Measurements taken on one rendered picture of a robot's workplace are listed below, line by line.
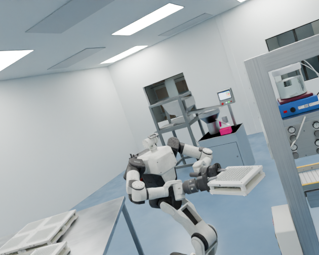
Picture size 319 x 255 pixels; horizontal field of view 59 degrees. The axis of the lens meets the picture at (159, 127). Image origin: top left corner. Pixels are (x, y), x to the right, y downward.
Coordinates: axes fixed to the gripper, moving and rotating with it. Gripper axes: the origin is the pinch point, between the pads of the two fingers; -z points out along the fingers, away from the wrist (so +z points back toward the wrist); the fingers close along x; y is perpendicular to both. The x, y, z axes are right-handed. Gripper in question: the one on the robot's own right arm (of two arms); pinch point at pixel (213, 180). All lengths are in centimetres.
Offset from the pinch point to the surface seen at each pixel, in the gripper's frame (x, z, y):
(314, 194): 22, -52, 2
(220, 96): -26, -8, -292
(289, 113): -26, -52, 1
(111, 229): 17, 80, -2
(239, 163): 76, -4, -254
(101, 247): 17, 78, 19
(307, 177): 19, -53, -16
